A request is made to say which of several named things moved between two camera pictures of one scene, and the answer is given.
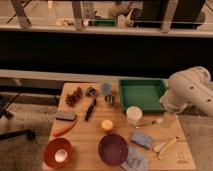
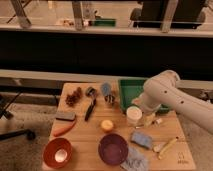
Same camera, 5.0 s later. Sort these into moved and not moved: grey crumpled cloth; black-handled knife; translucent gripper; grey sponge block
Moved: translucent gripper
Not moved: grey crumpled cloth; grey sponge block; black-handled knife
